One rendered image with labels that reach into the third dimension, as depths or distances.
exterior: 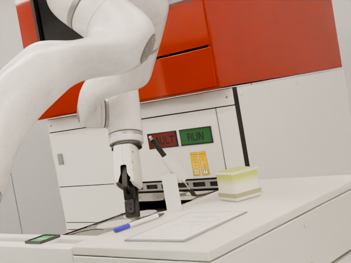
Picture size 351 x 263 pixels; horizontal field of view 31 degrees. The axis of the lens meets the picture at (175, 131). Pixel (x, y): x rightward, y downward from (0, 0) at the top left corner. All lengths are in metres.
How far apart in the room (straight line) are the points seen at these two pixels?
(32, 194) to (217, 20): 3.50
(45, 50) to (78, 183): 1.19
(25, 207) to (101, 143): 3.09
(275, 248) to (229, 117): 0.61
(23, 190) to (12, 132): 4.08
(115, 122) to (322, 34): 0.94
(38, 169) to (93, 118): 3.39
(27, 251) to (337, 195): 0.68
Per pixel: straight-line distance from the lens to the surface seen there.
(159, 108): 1.87
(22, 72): 1.04
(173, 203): 1.42
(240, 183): 1.41
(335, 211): 1.39
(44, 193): 4.88
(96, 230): 1.73
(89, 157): 2.13
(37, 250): 1.36
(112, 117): 1.51
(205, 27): 1.68
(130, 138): 1.49
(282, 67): 1.94
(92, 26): 1.10
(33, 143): 4.87
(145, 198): 1.96
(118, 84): 1.41
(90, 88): 1.45
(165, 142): 1.87
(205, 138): 1.77
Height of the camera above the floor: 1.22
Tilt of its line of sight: 3 degrees down
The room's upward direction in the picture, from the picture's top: 10 degrees counter-clockwise
